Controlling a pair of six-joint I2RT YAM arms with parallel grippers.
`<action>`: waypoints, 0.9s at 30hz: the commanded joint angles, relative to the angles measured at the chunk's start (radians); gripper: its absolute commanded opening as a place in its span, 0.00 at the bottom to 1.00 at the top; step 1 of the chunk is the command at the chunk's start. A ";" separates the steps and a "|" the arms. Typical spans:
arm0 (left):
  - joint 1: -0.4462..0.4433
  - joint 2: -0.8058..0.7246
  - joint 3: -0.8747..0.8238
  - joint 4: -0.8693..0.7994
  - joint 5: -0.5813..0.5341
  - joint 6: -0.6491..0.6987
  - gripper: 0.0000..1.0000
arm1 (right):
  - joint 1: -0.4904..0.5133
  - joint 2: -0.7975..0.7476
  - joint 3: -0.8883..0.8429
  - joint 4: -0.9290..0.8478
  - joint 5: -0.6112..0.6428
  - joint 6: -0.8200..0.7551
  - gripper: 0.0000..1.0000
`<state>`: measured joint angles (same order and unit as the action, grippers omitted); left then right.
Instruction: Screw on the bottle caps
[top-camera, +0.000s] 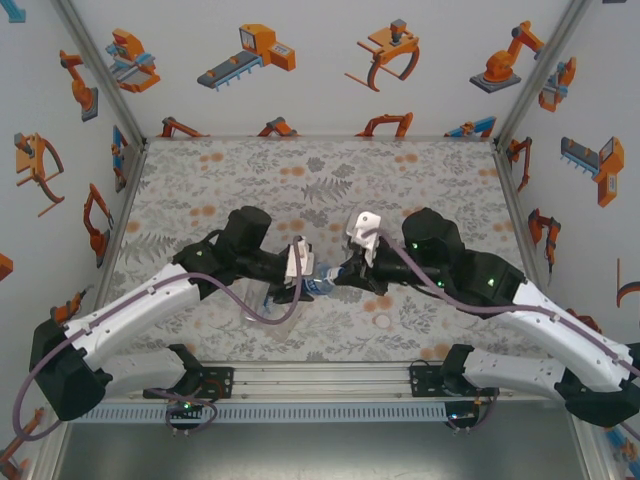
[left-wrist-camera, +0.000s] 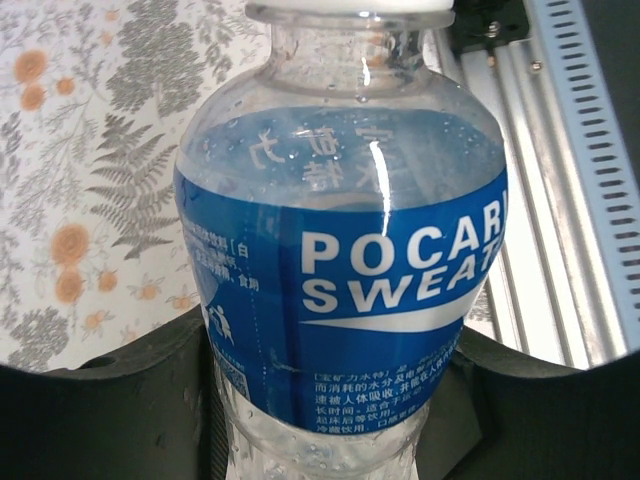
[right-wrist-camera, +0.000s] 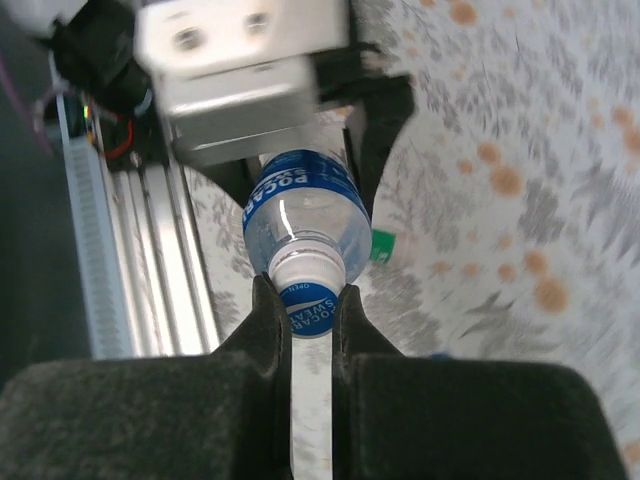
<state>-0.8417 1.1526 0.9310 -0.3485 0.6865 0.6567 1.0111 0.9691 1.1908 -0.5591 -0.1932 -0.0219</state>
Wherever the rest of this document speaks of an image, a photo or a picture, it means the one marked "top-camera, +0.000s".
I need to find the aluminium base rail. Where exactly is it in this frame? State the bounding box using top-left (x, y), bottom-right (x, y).
top-left (112, 360), bottom-right (474, 404)

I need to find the clear bottle with narrow label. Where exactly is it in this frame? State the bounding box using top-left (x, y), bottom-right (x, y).
top-left (239, 280), bottom-right (275, 327)

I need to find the clear bottle with green label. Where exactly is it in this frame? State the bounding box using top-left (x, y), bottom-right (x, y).
top-left (263, 299), bottom-right (307, 344)

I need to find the aluminium frame post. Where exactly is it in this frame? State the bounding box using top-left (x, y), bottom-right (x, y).
top-left (569, 417), bottom-right (621, 480)
top-left (49, 0), bottom-right (150, 146)
top-left (27, 418), bottom-right (74, 480)
top-left (493, 0), bottom-right (594, 147)

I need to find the floral table mat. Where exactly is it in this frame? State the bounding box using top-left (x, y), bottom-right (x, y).
top-left (99, 138), bottom-right (554, 365)

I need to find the slotted grey cable duct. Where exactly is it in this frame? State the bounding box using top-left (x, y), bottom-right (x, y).
top-left (74, 403), bottom-right (451, 425)

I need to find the aluminium side frame rail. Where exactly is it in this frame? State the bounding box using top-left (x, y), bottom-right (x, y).
top-left (92, 139), bottom-right (151, 306)
top-left (492, 139), bottom-right (556, 301)

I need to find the aluminium rear frame rail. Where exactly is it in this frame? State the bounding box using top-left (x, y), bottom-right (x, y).
top-left (144, 133), bottom-right (499, 144)

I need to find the clear bottle with blue label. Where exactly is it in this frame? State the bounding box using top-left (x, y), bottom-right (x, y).
top-left (299, 263), bottom-right (345, 300)

